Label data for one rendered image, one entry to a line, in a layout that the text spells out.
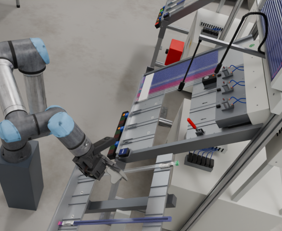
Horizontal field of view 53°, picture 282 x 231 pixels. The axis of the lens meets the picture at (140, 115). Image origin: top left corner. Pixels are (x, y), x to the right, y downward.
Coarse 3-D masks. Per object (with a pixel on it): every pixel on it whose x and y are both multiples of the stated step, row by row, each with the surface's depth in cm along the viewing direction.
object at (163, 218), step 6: (162, 216) 93; (168, 216) 92; (60, 222) 116; (78, 222) 111; (84, 222) 109; (90, 222) 107; (96, 222) 106; (102, 222) 104; (108, 222) 103; (114, 222) 102; (120, 222) 101; (126, 222) 100; (132, 222) 98; (138, 222) 97; (144, 222) 96
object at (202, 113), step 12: (228, 60) 152; (240, 60) 146; (192, 96) 147; (204, 96) 141; (192, 108) 140; (204, 108) 135; (192, 120) 134; (204, 120) 129; (192, 132) 128; (216, 132) 120
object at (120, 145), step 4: (144, 76) 189; (140, 80) 184; (140, 84) 182; (136, 92) 176; (136, 96) 173; (132, 104) 168; (132, 108) 166; (132, 112) 165; (128, 116) 161; (128, 120) 160; (128, 124) 158; (124, 128) 155; (124, 132) 153; (124, 136) 152; (120, 140) 149; (120, 144) 147; (120, 148) 146; (116, 152) 144
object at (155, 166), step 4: (176, 164) 106; (132, 168) 117; (136, 168) 116; (140, 168) 114; (144, 168) 113; (148, 168) 112; (152, 168) 112; (156, 168) 111; (124, 172) 118; (128, 172) 117; (80, 176) 130; (84, 176) 129
